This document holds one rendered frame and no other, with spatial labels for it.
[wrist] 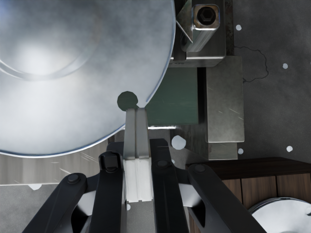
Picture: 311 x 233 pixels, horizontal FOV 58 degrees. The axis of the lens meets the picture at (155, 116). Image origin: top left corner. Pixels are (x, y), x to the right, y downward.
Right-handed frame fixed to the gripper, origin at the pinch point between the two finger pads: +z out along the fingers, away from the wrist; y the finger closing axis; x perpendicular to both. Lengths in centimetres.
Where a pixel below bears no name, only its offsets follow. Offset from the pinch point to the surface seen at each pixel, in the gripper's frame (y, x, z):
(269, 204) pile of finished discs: 31, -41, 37
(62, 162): -8.3, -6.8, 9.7
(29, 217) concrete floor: -44, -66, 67
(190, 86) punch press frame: 8.3, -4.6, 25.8
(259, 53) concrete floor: 48, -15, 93
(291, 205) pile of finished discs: 37, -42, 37
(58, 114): -8.4, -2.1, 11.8
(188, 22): 6.0, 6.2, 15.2
